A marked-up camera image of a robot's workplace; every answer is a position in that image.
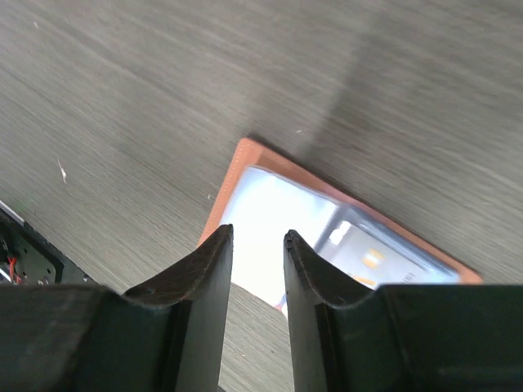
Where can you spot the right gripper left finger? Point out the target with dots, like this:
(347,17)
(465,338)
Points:
(164,334)

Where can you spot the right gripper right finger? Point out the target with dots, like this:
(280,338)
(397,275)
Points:
(401,337)

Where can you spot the pink leather card holder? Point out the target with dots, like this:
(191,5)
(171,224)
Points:
(264,195)

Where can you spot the white VIP credit card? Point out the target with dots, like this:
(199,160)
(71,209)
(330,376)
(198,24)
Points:
(375,256)

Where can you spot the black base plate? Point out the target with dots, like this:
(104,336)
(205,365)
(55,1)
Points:
(29,258)

